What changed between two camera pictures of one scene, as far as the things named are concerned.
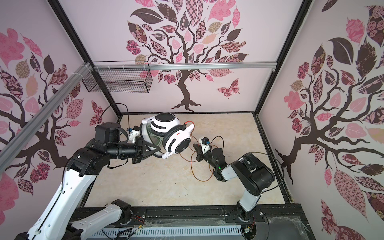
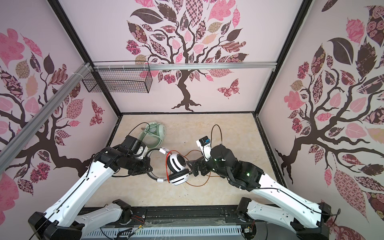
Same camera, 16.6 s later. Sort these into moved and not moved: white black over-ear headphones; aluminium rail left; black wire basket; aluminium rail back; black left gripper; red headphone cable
Moved: black left gripper; red headphone cable; white black over-ear headphones
Not moved: black wire basket; aluminium rail left; aluminium rail back
